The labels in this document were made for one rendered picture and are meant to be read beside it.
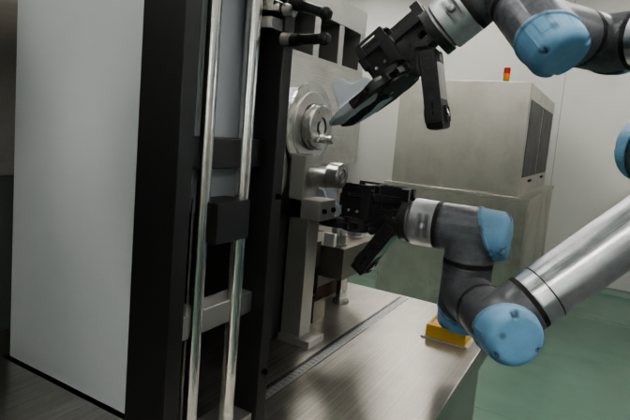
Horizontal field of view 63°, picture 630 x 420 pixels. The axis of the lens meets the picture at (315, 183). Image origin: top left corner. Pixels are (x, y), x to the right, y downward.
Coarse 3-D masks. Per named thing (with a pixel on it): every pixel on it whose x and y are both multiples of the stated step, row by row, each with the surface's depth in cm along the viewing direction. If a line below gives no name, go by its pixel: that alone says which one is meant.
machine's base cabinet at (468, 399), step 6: (474, 378) 101; (474, 384) 102; (468, 390) 96; (474, 390) 104; (468, 396) 97; (474, 396) 105; (462, 402) 93; (468, 402) 98; (456, 408) 88; (462, 408) 94; (468, 408) 99; (456, 414) 89; (462, 414) 94; (468, 414) 99
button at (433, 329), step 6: (432, 318) 93; (432, 324) 90; (438, 324) 90; (426, 330) 90; (432, 330) 89; (438, 330) 89; (444, 330) 88; (432, 336) 90; (438, 336) 89; (444, 336) 88; (450, 336) 88; (456, 336) 87; (462, 336) 87; (468, 336) 88; (456, 342) 88; (462, 342) 87
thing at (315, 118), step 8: (312, 104) 84; (320, 104) 83; (304, 112) 82; (312, 112) 81; (320, 112) 83; (328, 112) 86; (304, 120) 82; (312, 120) 81; (320, 120) 84; (328, 120) 86; (304, 128) 82; (312, 128) 82; (320, 128) 84; (328, 128) 86; (304, 136) 82; (312, 136) 82; (304, 144) 84; (312, 144) 83; (320, 144) 84
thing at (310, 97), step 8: (304, 96) 82; (312, 96) 84; (320, 96) 86; (304, 104) 82; (296, 112) 80; (296, 120) 80; (296, 128) 81; (296, 136) 81; (296, 144) 81; (304, 152) 84; (312, 152) 86; (320, 152) 88
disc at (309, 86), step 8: (304, 88) 82; (312, 88) 84; (320, 88) 86; (296, 96) 80; (296, 104) 80; (328, 104) 89; (288, 112) 79; (288, 120) 79; (288, 128) 79; (288, 136) 79; (288, 144) 80; (328, 144) 91; (288, 152) 81; (296, 152) 82
